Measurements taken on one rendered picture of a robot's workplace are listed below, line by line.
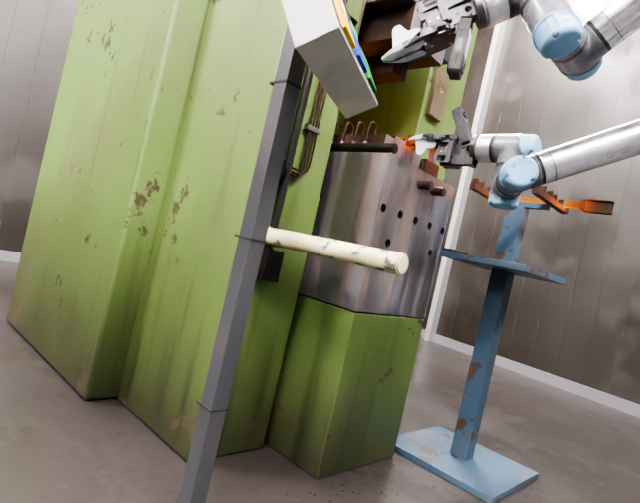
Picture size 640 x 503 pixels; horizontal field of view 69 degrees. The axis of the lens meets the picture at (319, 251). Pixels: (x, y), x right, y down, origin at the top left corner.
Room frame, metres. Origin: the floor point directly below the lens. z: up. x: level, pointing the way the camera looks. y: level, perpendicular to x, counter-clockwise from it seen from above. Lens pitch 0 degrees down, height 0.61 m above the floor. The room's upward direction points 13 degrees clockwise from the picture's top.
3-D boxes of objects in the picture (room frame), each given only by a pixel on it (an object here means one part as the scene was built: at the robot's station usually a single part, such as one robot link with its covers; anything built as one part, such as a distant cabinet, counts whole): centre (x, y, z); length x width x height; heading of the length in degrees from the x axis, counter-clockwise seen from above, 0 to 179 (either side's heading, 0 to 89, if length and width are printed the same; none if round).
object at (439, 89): (1.73, -0.30, 1.27); 0.09 x 0.02 x 0.17; 137
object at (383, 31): (1.55, -0.03, 1.32); 0.42 x 0.20 x 0.10; 47
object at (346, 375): (1.60, -0.06, 0.23); 0.56 x 0.38 x 0.47; 47
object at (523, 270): (1.64, -0.65, 0.70); 0.40 x 0.30 x 0.02; 136
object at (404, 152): (1.55, -0.03, 0.96); 0.42 x 0.20 x 0.09; 47
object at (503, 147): (1.21, -0.43, 0.98); 0.11 x 0.08 x 0.09; 47
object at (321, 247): (1.10, -0.01, 0.62); 0.44 x 0.05 x 0.05; 47
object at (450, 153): (1.31, -0.32, 0.97); 0.12 x 0.08 x 0.09; 47
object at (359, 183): (1.60, -0.06, 0.69); 0.56 x 0.38 x 0.45; 47
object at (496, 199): (1.19, -0.43, 0.88); 0.11 x 0.08 x 0.11; 167
